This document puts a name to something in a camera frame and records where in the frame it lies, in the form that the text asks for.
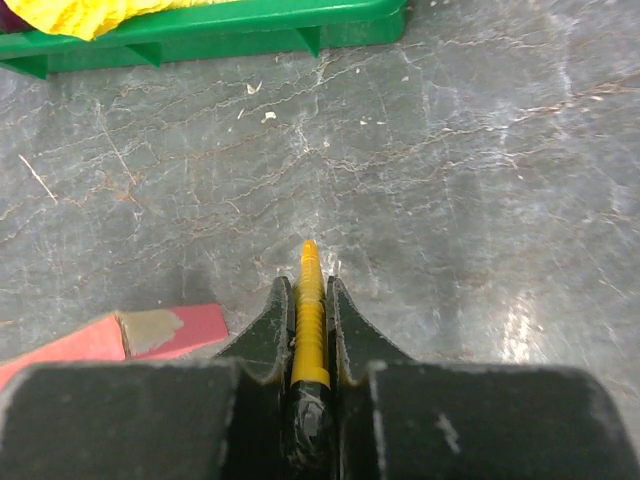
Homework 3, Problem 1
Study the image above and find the yellow napa cabbage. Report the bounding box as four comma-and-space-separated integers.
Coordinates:
6, 0, 214, 41

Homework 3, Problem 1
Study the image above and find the purple onion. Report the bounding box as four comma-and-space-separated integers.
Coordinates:
0, 1, 33, 34

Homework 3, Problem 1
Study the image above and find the pink express box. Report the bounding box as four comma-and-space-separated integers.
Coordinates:
1, 303, 229, 386

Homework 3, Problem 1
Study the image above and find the green plastic crate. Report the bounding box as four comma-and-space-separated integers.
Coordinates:
1, 1, 407, 79

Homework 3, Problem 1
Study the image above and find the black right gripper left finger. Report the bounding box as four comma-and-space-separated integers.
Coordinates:
1, 277, 294, 479

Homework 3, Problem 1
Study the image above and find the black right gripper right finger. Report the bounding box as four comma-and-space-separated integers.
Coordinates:
326, 278, 639, 479

